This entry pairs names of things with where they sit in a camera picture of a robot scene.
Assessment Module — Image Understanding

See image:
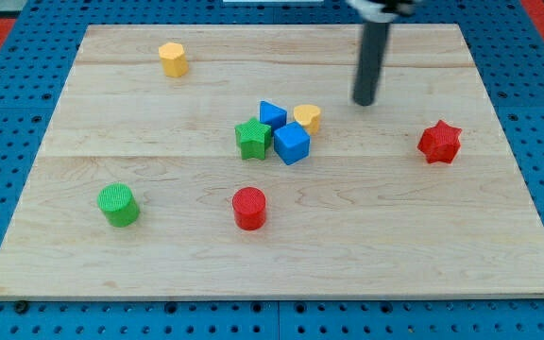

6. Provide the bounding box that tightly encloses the light wooden board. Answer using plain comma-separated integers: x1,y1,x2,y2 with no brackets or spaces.
0,25,544,301

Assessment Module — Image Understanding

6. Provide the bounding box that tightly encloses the green cylinder block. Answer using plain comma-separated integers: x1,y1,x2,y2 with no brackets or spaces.
96,182,140,228

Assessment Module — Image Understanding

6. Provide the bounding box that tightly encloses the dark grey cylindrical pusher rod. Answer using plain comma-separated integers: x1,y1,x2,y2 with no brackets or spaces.
352,22,390,107

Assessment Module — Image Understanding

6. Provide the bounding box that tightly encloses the blue cube block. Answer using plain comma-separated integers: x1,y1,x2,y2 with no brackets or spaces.
273,122,311,165

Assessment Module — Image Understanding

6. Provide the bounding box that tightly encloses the red cylinder block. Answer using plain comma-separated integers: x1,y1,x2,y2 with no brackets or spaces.
231,187,266,230

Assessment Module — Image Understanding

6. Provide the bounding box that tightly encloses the white black robot end mount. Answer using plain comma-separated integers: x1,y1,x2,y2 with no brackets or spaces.
346,0,418,23

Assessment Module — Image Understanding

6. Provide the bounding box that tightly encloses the green star block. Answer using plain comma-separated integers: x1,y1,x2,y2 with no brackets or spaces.
234,117,272,160

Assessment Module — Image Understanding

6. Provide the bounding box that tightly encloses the yellow heart block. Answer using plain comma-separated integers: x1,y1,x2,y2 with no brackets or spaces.
293,104,322,135

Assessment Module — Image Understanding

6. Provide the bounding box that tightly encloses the blue triangle block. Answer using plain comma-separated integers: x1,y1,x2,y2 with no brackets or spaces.
259,100,287,132

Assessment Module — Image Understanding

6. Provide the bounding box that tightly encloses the red star block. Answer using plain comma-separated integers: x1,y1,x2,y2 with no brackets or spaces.
417,120,462,164

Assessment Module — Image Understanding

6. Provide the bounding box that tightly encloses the yellow hexagon block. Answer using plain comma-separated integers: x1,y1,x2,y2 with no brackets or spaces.
159,42,189,77

